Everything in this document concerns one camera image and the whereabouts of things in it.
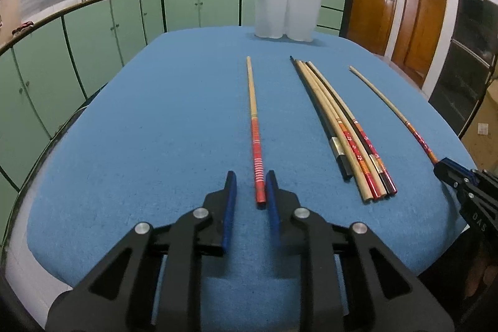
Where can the person's right hand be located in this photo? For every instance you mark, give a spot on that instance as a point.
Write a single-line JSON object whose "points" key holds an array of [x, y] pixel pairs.
{"points": [[482, 271]]}

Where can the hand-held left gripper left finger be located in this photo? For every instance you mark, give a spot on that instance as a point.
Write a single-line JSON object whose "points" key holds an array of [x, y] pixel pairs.
{"points": [[230, 215]]}

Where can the green lower kitchen cabinets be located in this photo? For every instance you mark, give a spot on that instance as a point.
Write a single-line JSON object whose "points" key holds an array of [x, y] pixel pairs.
{"points": [[97, 32]]}

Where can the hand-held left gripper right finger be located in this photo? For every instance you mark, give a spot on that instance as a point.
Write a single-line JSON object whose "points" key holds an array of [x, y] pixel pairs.
{"points": [[272, 215]]}

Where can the bundle of mixed chopsticks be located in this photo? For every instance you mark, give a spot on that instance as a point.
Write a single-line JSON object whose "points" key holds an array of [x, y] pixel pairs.
{"points": [[389, 183]]}

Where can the dark brown red-patterned chopstick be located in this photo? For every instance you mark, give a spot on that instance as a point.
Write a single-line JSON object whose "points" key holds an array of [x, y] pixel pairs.
{"points": [[379, 177]]}

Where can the black chopstick with silver band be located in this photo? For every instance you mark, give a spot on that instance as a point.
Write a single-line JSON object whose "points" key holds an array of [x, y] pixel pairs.
{"points": [[344, 168]]}

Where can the open wooden door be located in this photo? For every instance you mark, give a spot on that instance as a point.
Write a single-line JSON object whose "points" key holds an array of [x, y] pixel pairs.
{"points": [[422, 17]]}

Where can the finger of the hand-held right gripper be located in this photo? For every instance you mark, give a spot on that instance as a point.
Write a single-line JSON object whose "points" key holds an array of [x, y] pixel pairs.
{"points": [[453, 166], [478, 215]]}

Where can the black glass-front cabinet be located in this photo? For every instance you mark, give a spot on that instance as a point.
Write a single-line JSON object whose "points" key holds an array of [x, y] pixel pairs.
{"points": [[467, 63]]}

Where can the red white-striped wooden chopstick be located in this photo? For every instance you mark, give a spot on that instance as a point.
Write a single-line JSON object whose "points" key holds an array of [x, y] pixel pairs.
{"points": [[256, 145]]}

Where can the thin orange-striped wooden chopstick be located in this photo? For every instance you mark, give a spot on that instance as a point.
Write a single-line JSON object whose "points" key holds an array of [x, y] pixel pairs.
{"points": [[389, 102]]}

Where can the white plastic utensil holder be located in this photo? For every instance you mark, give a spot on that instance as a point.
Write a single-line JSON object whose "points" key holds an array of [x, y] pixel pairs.
{"points": [[272, 13]]}

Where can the blue tablecloth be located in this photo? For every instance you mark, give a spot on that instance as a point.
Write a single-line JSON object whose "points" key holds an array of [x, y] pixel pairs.
{"points": [[155, 122]]}

